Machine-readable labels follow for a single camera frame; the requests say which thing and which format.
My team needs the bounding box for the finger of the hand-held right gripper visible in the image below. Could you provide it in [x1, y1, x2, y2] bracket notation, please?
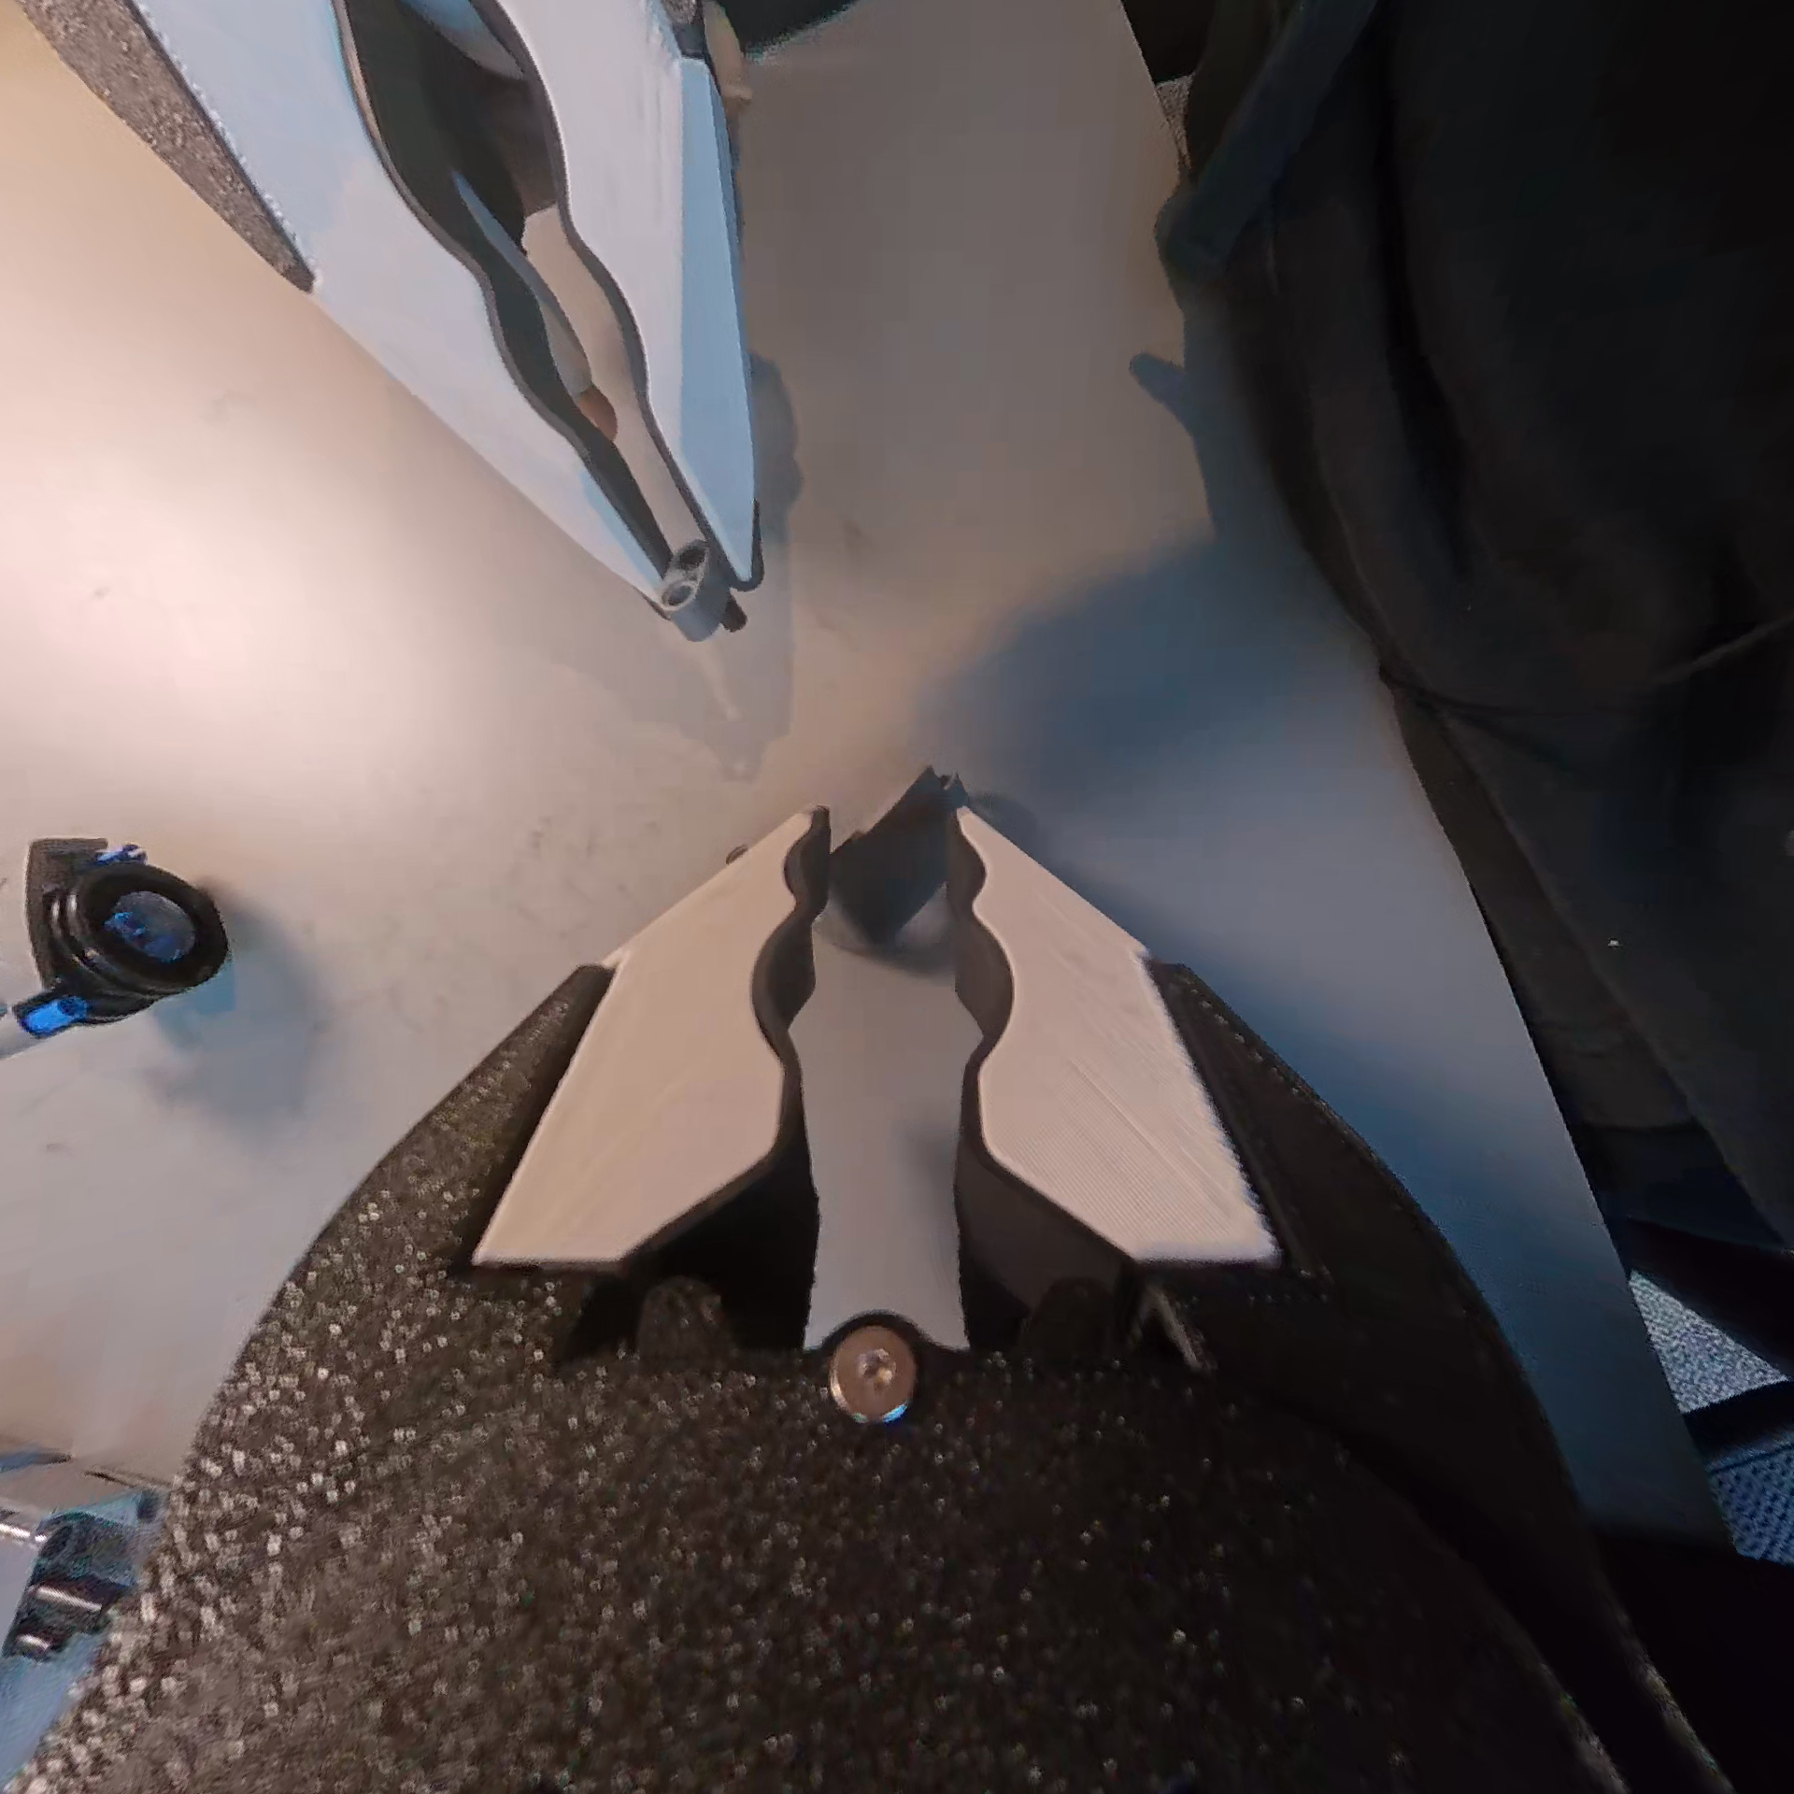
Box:
[477, 0, 768, 586]
[141, 0, 676, 620]

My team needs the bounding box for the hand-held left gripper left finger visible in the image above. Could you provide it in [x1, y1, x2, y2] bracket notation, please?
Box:
[475, 806, 831, 1274]

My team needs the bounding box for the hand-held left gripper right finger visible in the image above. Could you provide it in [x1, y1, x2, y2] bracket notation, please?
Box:
[947, 806, 1279, 1270]

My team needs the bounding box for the grey brick connector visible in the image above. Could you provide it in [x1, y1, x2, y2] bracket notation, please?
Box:
[657, 539, 736, 643]

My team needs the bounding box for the grey black wheel assembly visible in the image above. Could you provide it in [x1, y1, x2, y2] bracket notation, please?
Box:
[0, 837, 231, 1059]

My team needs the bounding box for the grey brick block assembly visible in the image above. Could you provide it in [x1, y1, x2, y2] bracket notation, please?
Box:
[0, 1450, 162, 1671]

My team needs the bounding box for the grey desk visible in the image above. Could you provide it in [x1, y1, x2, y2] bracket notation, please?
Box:
[0, 0, 1731, 1544]

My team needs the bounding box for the person's right hand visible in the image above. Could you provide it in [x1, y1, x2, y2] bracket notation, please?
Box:
[482, 99, 622, 435]

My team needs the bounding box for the grey mesh chair seat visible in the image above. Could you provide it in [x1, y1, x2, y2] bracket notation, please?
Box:
[1631, 1269, 1794, 1564]

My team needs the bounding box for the person's black printed sweatshirt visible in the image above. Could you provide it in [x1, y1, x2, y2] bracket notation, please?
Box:
[1128, 0, 1794, 1265]

